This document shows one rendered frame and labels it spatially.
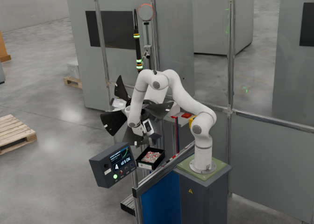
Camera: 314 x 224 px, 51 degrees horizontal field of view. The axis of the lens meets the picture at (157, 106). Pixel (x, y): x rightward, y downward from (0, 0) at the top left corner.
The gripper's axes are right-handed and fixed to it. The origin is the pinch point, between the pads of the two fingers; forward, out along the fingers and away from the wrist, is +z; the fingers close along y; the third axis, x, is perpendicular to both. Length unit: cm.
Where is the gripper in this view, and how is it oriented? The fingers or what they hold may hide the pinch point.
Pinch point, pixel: (141, 137)
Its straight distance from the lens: 265.3
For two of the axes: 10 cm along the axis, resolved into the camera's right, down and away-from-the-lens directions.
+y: -7.7, -2.1, 6.0
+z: 2.5, 7.7, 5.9
